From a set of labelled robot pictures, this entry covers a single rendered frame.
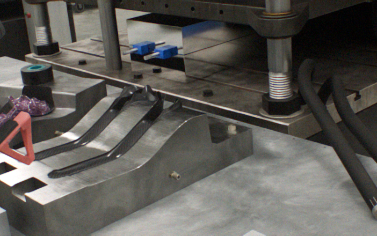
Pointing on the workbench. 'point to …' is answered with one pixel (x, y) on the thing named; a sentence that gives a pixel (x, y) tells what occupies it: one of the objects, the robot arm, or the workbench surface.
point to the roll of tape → (37, 74)
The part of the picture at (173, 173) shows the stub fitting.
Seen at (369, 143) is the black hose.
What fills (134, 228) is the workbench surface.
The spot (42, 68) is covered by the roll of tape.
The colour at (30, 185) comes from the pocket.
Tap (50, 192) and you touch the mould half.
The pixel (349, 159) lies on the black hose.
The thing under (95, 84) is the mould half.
